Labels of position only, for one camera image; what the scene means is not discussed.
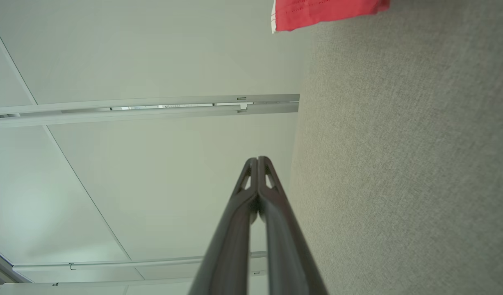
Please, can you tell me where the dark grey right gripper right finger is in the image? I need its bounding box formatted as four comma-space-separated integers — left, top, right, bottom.
257, 156, 329, 295

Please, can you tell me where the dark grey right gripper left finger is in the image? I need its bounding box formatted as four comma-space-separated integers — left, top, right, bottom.
189, 157, 259, 295

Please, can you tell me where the red shirt with white sleeves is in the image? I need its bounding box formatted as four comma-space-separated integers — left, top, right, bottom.
271, 0, 391, 33

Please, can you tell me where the thin white wall rail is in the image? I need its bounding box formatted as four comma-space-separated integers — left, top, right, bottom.
13, 251, 267, 272

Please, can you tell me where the grey metal post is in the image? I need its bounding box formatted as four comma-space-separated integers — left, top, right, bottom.
0, 94, 300, 129

